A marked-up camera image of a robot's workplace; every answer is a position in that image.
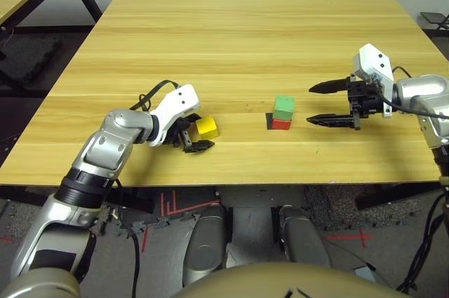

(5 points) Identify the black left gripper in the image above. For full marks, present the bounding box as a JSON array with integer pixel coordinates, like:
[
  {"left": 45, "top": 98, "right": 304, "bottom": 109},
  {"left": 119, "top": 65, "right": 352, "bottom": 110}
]
[{"left": 163, "top": 113, "right": 215, "bottom": 154}]

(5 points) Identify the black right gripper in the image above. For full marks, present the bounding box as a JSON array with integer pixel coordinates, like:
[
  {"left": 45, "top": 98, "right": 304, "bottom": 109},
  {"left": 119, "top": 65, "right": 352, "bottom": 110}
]
[{"left": 306, "top": 75, "right": 384, "bottom": 131}]

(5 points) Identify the yellow wooden block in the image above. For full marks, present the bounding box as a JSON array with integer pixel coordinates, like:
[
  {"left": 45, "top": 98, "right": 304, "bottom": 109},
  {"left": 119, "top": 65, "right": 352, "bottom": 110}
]
[{"left": 195, "top": 116, "right": 220, "bottom": 140}]

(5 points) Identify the green wooden block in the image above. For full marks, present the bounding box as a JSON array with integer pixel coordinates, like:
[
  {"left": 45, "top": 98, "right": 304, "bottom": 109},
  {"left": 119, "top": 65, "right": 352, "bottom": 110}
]
[{"left": 273, "top": 95, "right": 296, "bottom": 121}]

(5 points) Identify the red wooden block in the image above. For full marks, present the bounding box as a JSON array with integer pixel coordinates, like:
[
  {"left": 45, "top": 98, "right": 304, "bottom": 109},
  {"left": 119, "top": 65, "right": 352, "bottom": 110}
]
[{"left": 272, "top": 118, "right": 293, "bottom": 131}]

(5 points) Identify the grey left robot leg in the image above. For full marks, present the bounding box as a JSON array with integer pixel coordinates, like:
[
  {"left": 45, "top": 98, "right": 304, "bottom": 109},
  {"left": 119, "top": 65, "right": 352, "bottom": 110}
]
[{"left": 182, "top": 203, "right": 229, "bottom": 288}]

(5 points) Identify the grey robot leg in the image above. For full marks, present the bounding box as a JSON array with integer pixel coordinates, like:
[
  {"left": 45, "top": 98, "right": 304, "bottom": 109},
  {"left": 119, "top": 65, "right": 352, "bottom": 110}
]
[
  {"left": 279, "top": 204, "right": 333, "bottom": 269},
  {"left": 182, "top": 203, "right": 229, "bottom": 288}
]

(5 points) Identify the black folding stool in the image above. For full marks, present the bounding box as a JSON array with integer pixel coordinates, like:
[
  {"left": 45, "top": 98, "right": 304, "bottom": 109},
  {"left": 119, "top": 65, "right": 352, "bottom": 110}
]
[{"left": 420, "top": 11, "right": 449, "bottom": 32}]

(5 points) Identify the grey right robot leg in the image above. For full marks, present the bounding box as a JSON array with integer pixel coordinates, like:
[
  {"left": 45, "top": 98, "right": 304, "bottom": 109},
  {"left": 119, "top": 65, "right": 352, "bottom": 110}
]
[{"left": 279, "top": 204, "right": 333, "bottom": 269}]

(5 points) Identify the beige robot torso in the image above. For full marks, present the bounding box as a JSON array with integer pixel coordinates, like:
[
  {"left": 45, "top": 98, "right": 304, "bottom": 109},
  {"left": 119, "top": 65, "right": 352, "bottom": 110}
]
[{"left": 175, "top": 262, "right": 411, "bottom": 298}]

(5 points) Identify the dark foam floor mat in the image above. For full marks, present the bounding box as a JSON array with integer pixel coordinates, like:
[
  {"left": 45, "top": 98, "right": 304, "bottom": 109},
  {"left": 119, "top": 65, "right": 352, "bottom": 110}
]
[{"left": 0, "top": 34, "right": 63, "bottom": 85}]

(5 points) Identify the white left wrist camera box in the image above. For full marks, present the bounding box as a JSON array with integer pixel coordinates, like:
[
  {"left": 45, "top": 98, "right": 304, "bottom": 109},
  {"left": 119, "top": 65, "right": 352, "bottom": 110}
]
[{"left": 149, "top": 83, "right": 201, "bottom": 147}]

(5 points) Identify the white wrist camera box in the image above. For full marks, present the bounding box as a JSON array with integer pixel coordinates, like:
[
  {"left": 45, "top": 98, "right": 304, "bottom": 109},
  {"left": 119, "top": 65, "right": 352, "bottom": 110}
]
[
  {"left": 351, "top": 43, "right": 394, "bottom": 118},
  {"left": 149, "top": 83, "right": 201, "bottom": 147}
]

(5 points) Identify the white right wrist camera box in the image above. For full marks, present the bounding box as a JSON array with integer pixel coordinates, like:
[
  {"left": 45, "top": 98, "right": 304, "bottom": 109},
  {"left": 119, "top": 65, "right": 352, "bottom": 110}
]
[{"left": 351, "top": 43, "right": 394, "bottom": 118}]

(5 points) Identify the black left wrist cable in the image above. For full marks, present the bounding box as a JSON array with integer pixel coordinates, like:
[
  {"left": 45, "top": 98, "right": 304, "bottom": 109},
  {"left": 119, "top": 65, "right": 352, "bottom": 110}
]
[{"left": 128, "top": 79, "right": 182, "bottom": 113}]

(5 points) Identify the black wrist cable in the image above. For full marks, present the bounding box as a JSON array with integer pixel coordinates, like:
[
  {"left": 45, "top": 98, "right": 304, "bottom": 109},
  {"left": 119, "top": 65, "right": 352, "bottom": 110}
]
[
  {"left": 375, "top": 65, "right": 449, "bottom": 120},
  {"left": 128, "top": 79, "right": 182, "bottom": 113}
]

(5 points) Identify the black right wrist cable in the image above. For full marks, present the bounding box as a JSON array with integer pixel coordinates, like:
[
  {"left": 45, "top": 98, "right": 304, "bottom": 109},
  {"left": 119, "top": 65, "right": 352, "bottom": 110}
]
[{"left": 375, "top": 65, "right": 449, "bottom": 120}]

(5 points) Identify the black floor cable bundle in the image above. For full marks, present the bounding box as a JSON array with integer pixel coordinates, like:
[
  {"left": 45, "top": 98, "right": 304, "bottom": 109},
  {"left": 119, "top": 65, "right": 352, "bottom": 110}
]
[{"left": 398, "top": 185, "right": 449, "bottom": 295}]

